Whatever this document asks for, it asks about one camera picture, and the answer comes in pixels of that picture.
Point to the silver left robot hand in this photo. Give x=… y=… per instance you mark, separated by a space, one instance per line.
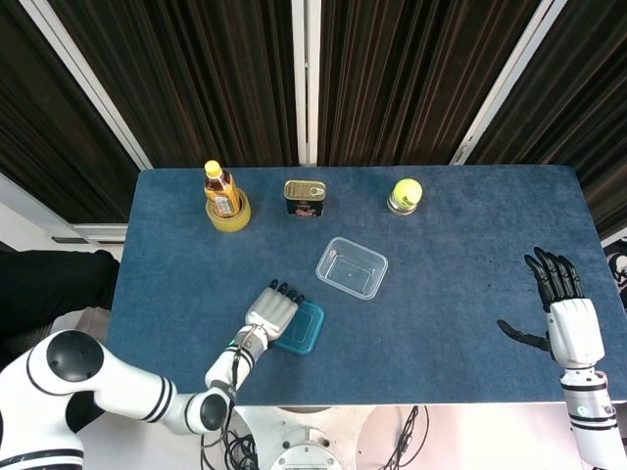
x=272 y=311

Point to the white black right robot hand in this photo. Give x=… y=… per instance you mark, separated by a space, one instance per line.
x=575 y=333

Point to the translucent blue plastic lid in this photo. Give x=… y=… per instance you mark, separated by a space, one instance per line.
x=306 y=333

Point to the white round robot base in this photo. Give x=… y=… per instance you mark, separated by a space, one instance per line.
x=306 y=450

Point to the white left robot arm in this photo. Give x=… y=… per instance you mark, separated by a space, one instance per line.
x=132 y=391

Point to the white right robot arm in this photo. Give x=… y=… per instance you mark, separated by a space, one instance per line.
x=588 y=416

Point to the clear plastic food container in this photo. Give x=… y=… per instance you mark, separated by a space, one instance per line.
x=350 y=274

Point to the black white patterned object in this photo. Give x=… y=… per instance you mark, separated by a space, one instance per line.
x=618 y=269

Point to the yellow packing tape roll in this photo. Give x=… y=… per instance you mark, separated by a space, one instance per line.
x=235 y=225

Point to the black luncheon meat can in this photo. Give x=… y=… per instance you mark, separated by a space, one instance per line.
x=304 y=191

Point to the yellow corn tea bottle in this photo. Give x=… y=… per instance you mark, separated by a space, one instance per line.
x=220 y=193

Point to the blue velvet table cloth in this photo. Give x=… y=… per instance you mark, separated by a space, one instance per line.
x=441 y=318

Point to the small round holder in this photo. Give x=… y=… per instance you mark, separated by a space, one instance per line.
x=399 y=210

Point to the yellow tennis ball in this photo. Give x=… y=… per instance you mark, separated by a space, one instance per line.
x=408 y=191

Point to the person in black clothes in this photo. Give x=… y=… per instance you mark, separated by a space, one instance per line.
x=49 y=289

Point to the dark brown curtain panel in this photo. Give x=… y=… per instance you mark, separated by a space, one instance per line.
x=206 y=73
x=401 y=73
x=578 y=98
x=39 y=122

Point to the white frame post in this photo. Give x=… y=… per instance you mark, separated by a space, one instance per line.
x=509 y=78
x=305 y=73
x=88 y=83

